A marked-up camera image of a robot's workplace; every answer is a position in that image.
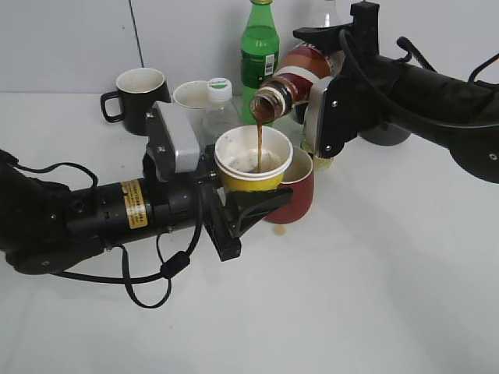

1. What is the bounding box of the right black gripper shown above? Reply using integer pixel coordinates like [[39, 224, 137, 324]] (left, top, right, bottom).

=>
[[292, 2, 386, 158]]

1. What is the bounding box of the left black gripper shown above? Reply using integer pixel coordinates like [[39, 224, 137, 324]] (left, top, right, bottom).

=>
[[143, 146, 293, 261]]

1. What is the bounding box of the yellow paper cup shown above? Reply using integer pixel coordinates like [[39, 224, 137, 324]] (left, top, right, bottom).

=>
[[214, 125, 293, 192]]

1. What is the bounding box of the brown coffee bottle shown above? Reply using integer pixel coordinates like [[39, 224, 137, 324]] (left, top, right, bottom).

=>
[[249, 43, 333, 125]]

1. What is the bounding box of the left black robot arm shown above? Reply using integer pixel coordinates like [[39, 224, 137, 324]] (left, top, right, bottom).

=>
[[1, 152, 292, 276]]

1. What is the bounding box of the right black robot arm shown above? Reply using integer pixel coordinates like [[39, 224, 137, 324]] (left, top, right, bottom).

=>
[[293, 1, 498, 183]]

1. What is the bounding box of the cola bottle red label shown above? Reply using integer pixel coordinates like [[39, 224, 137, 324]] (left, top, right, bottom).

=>
[[304, 0, 345, 76]]

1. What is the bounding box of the red ceramic mug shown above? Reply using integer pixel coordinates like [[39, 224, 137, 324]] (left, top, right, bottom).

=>
[[265, 146, 314, 224]]

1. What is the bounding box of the green soda bottle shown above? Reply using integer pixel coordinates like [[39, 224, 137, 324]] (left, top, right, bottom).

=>
[[240, 1, 280, 125]]

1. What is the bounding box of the milky drink bottle white cap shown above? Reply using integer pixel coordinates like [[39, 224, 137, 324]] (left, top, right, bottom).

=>
[[300, 141, 334, 173]]

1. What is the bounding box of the clear water bottle green label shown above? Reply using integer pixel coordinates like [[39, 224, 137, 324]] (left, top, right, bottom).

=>
[[201, 77, 242, 147]]

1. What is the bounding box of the dark blue mug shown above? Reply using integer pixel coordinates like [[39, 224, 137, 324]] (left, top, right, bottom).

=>
[[359, 122, 411, 146]]

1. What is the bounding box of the white ceramic mug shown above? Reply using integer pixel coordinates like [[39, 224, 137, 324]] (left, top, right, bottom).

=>
[[172, 80, 208, 139]]

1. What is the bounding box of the black mug white interior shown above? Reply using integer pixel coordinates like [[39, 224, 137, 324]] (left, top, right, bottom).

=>
[[100, 68, 172, 136]]

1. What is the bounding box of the right black cable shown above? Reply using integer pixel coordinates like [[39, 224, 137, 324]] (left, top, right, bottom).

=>
[[338, 29, 499, 129]]

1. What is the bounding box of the black cable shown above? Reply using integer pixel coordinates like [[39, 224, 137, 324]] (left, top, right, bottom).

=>
[[338, 29, 499, 129], [11, 161, 203, 309]]

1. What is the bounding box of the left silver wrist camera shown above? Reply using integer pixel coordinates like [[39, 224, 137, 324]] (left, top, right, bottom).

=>
[[146, 101, 200, 182]]

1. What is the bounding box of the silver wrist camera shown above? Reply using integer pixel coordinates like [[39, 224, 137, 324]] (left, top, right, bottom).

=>
[[303, 76, 333, 157], [146, 101, 200, 182]]

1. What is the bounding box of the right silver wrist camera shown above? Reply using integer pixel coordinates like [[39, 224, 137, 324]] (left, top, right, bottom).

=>
[[303, 76, 333, 157]]

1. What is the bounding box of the left black cable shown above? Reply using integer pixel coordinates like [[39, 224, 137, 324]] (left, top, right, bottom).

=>
[[11, 161, 203, 309]]

